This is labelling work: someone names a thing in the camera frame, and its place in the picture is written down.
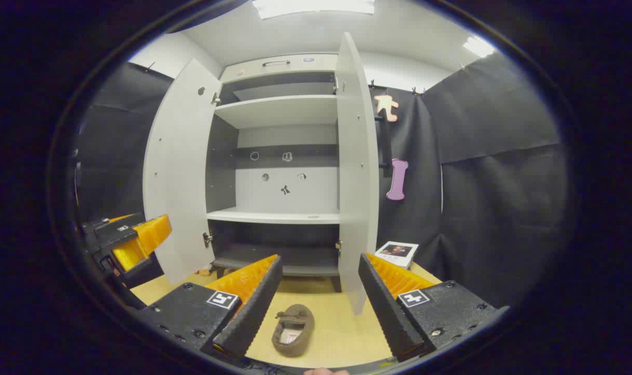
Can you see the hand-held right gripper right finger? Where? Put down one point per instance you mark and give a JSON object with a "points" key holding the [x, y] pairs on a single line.
{"points": [[388, 317]]}

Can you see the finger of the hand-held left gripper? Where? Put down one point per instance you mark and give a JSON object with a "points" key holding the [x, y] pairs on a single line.
{"points": [[112, 229], [144, 242]]}

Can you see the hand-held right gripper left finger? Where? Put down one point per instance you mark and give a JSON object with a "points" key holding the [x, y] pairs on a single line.
{"points": [[253, 312]]}

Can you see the white cabinet door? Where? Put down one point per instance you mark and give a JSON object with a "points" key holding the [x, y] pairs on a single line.
{"points": [[355, 172], [180, 172]]}

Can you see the white shoe cabinet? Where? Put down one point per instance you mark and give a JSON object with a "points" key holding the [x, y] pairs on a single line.
{"points": [[284, 112]]}

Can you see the white cabinet drawer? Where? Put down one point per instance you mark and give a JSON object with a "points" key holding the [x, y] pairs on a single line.
{"points": [[253, 69]]}

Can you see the black backdrop cloth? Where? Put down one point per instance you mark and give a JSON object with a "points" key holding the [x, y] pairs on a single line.
{"points": [[503, 208]]}

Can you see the small ceiling light panel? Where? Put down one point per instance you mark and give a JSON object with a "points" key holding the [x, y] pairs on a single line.
{"points": [[478, 47]]}

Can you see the large ceiling light panel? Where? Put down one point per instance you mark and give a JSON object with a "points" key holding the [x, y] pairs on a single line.
{"points": [[310, 8]]}

